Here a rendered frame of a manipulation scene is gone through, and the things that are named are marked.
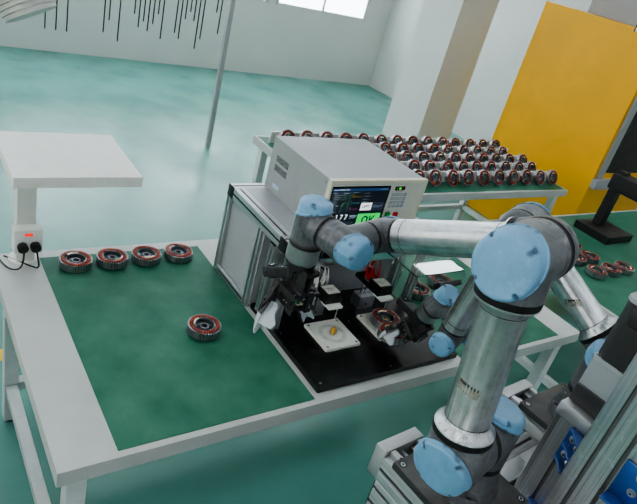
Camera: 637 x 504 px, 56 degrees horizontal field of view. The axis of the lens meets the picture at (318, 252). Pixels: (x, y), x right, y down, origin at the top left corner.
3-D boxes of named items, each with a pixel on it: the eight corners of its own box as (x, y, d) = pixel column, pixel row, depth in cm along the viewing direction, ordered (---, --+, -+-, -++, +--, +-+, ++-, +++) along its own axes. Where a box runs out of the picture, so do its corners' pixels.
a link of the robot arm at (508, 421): (515, 457, 130) (541, 410, 124) (484, 485, 120) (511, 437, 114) (469, 421, 136) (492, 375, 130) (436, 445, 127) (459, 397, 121)
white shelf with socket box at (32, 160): (128, 296, 210) (143, 177, 189) (10, 310, 189) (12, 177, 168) (100, 245, 234) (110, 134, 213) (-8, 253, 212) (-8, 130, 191)
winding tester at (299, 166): (411, 229, 229) (428, 179, 219) (317, 236, 204) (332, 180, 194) (353, 184, 255) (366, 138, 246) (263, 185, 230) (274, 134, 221)
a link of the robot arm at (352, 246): (390, 235, 127) (352, 211, 133) (356, 244, 119) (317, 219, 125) (379, 266, 131) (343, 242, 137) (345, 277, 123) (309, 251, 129)
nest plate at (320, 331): (359, 345, 215) (360, 342, 214) (325, 352, 206) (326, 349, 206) (336, 320, 225) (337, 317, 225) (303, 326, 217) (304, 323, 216)
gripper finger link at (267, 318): (257, 341, 137) (283, 310, 137) (243, 326, 141) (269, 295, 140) (265, 345, 139) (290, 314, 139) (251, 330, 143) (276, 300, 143)
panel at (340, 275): (384, 284, 259) (406, 223, 245) (248, 303, 221) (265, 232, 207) (383, 282, 259) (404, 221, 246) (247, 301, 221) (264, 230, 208)
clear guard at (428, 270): (469, 292, 220) (474, 278, 217) (421, 299, 206) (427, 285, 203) (412, 246, 242) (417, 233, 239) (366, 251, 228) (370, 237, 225)
